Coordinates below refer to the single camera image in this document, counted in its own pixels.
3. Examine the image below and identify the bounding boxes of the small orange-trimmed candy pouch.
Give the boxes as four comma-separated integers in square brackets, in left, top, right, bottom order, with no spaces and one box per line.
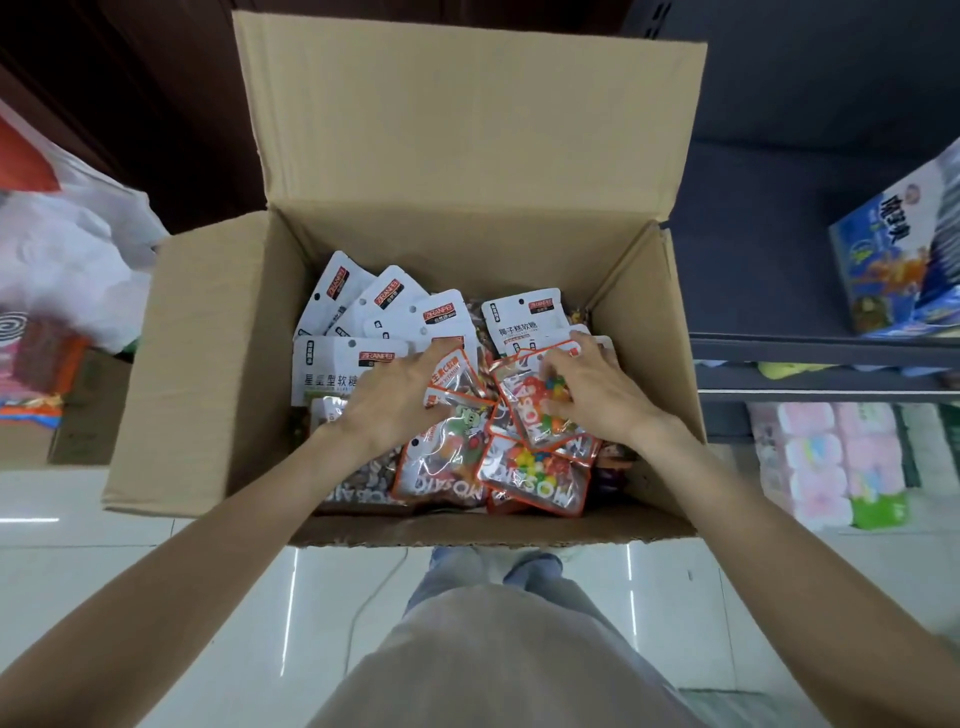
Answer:
[423,345,489,411]

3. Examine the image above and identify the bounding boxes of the person's left hand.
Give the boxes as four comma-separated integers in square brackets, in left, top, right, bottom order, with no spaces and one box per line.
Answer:
[328,340,482,453]

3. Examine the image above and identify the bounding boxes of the spiral print package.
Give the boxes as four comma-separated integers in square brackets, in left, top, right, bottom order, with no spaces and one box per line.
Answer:
[0,300,93,408]

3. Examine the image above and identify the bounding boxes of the yellow packet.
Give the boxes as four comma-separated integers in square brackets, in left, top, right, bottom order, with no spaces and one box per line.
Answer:
[756,361,835,381]

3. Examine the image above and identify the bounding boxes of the dark metal shelf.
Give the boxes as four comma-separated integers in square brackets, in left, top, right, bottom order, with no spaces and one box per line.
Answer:
[621,0,960,445]

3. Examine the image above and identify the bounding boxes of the person's left forearm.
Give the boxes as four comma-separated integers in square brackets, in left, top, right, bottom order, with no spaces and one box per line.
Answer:
[0,423,391,728]

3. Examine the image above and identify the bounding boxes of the blue printed carton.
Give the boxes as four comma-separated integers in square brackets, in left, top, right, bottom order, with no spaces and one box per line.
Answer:
[828,137,960,340]

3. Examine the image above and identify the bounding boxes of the small brown cardboard box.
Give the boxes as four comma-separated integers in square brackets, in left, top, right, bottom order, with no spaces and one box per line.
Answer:
[48,348,134,468]

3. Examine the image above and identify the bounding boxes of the blue jeans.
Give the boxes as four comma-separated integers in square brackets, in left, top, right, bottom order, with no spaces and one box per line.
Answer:
[403,547,565,612]

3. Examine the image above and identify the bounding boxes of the pile of white candy packets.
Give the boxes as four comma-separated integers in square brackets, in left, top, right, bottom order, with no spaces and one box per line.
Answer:
[291,250,618,410]

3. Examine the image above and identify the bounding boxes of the large open cardboard box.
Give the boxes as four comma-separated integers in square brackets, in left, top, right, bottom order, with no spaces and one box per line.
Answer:
[101,10,710,549]

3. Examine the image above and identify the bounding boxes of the pink tissue pack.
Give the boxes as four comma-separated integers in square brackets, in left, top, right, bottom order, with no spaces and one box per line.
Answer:
[748,401,913,532]

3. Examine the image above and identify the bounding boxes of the grey shirt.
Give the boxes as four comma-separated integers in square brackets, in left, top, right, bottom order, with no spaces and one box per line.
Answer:
[306,583,710,728]

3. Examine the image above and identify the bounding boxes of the person's right forearm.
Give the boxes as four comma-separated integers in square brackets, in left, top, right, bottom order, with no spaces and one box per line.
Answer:
[628,412,960,728]

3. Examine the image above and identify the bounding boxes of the large orange-trimmed candy pouch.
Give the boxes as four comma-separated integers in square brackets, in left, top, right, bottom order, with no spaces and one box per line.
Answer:
[487,340,595,453]

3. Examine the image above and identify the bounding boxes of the pile of orange-trimmed clear packets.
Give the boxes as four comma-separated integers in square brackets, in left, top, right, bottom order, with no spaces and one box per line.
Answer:
[309,390,640,520]

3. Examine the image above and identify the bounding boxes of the white plastic bag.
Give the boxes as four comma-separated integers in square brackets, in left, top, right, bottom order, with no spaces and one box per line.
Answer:
[0,97,171,355]

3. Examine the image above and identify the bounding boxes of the green tissue pack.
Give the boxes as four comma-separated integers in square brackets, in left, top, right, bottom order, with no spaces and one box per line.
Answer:
[898,401,960,492]

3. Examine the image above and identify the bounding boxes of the person's right hand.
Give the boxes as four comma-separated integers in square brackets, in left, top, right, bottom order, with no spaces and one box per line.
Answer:
[540,332,667,452]

